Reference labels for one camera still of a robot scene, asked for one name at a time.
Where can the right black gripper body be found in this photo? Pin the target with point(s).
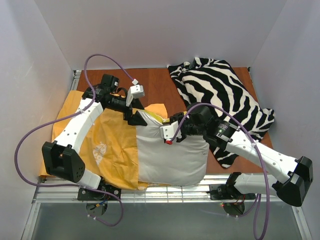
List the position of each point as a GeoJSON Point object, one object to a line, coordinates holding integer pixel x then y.
{"type": "Point", "coordinates": [179, 128]}

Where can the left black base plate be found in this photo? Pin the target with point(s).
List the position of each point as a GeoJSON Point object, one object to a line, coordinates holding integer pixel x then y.
{"type": "Point", "coordinates": [90, 195]}

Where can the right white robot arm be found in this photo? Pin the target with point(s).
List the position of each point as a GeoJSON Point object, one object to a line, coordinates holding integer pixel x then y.
{"type": "Point", "coordinates": [288, 178]}

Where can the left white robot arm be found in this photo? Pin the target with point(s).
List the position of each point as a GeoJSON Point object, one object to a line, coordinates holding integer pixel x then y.
{"type": "Point", "coordinates": [61, 157]}

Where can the white pillow yellow edge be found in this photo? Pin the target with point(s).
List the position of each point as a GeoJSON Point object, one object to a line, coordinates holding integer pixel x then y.
{"type": "Point", "coordinates": [181, 163]}

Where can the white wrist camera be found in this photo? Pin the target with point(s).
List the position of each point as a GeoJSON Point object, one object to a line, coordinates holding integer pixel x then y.
{"type": "Point", "coordinates": [168, 131]}
{"type": "Point", "coordinates": [134, 92]}

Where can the yellow pillowcase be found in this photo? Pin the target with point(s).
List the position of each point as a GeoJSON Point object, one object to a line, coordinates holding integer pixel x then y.
{"type": "Point", "coordinates": [110, 147]}

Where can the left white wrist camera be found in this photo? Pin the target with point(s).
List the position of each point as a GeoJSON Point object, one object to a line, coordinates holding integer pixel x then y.
{"type": "Point", "coordinates": [134, 92]}

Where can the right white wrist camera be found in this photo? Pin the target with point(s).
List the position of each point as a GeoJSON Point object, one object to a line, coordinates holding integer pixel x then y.
{"type": "Point", "coordinates": [168, 131]}

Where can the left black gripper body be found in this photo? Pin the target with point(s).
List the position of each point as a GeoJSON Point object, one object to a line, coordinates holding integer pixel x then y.
{"type": "Point", "coordinates": [128, 113]}

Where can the zebra striped blanket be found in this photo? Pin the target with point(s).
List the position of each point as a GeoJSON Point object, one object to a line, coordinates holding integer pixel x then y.
{"type": "Point", "coordinates": [214, 81]}

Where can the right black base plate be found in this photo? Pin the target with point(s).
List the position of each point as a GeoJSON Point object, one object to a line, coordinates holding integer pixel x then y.
{"type": "Point", "coordinates": [220, 192]}

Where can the aluminium rail frame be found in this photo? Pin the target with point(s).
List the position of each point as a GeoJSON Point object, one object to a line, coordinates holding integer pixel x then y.
{"type": "Point", "coordinates": [161, 212]}

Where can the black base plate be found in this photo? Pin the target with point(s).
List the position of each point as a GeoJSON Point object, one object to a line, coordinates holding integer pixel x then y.
{"type": "Point", "coordinates": [90, 195]}
{"type": "Point", "coordinates": [220, 192]}

